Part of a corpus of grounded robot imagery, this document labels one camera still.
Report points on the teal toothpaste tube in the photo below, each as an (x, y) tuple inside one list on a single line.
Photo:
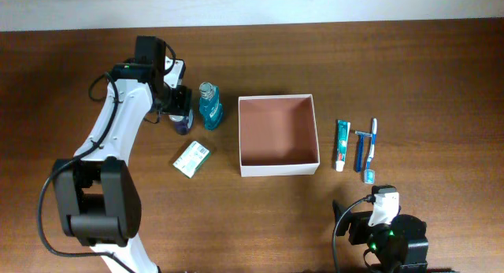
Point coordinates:
[(342, 143)]

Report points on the white cardboard box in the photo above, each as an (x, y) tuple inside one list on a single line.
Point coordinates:
[(277, 135)]

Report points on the blue disposable razor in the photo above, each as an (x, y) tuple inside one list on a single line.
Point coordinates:
[(360, 149)]

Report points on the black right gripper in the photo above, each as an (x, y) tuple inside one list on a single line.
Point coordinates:
[(355, 224)]

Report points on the teal mouthwash bottle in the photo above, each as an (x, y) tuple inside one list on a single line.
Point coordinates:
[(210, 106)]

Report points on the green white soap box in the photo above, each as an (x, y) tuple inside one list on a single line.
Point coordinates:
[(192, 159)]

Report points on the blue white toothbrush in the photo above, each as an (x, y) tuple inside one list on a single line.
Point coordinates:
[(369, 176)]

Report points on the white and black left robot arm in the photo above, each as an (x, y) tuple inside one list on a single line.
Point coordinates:
[(97, 201)]

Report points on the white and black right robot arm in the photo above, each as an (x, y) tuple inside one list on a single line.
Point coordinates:
[(400, 246)]

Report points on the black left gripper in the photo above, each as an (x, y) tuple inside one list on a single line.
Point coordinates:
[(179, 101)]

